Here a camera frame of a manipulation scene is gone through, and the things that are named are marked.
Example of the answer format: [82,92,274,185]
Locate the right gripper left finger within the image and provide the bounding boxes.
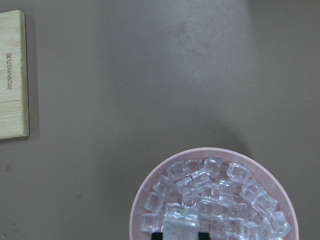
[151,232,163,240]

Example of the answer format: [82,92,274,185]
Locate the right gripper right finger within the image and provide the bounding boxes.
[198,232,211,240]

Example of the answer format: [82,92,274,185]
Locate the clear ice cube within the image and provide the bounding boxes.
[162,208,200,240]

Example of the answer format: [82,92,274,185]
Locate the pink bowl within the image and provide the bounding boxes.
[129,147,299,240]

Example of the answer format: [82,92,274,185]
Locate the bamboo cutting board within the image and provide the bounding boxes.
[0,10,30,140]

